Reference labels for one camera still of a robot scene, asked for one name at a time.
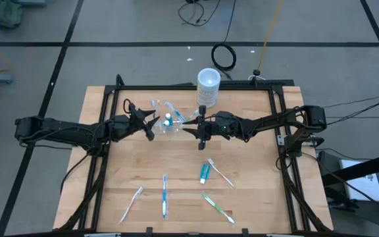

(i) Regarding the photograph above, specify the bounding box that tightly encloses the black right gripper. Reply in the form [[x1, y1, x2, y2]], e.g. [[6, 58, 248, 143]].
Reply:
[[182, 105, 235, 151]]

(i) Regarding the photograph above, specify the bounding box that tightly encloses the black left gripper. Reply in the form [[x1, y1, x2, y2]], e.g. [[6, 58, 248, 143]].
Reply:
[[120, 105, 161, 142]]

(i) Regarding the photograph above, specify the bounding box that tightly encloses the blue white toothbrush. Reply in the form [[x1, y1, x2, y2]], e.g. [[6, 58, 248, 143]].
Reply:
[[161, 173, 170, 221]]

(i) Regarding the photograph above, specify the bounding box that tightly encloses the clear acrylic organizer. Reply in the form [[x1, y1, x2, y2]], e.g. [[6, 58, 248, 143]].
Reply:
[[151, 111, 186, 136]]

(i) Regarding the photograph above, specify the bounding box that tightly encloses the white wipes canister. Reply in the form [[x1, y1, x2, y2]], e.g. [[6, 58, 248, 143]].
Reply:
[[196, 67, 222, 109]]

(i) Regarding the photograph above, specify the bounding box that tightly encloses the blue floor bin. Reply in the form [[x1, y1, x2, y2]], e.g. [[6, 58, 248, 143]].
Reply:
[[11, 0, 47, 7]]

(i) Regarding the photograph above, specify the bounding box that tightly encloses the black equipment stand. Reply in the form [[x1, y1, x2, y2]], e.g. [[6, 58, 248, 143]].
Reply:
[[317, 149, 379, 237]]

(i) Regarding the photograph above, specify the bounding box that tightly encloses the green cloth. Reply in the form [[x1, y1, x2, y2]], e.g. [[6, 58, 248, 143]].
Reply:
[[0, 0, 25, 30]]

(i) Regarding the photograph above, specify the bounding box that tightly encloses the white printed box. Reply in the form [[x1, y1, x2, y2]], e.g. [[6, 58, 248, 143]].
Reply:
[[339, 159, 379, 202]]

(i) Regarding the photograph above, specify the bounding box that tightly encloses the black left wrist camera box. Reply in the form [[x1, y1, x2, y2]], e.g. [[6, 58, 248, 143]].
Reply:
[[127, 104, 144, 120]]

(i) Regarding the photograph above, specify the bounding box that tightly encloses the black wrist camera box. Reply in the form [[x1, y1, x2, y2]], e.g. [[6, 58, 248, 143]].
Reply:
[[127, 104, 144, 120], [214, 111, 234, 133]]

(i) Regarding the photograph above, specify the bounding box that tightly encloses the black looped camera cable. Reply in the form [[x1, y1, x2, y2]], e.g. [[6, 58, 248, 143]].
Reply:
[[122, 97, 135, 115]]

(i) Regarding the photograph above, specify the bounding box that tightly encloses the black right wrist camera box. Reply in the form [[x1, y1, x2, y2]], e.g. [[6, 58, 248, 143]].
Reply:
[[214, 111, 234, 133]]

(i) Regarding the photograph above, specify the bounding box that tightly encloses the black aluminium rig frame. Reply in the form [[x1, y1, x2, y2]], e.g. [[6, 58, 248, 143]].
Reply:
[[53, 74, 334, 237]]

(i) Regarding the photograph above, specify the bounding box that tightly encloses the black coiled floor cable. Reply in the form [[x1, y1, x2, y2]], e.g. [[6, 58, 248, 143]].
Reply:
[[210, 0, 238, 80]]

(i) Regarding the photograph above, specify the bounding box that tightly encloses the black tangled floor cable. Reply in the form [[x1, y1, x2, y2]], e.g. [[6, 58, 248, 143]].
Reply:
[[177, 0, 222, 27]]

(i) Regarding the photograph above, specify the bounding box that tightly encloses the black power cable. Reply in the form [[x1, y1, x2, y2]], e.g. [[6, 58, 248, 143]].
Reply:
[[320, 93, 379, 109], [327, 95, 379, 126]]

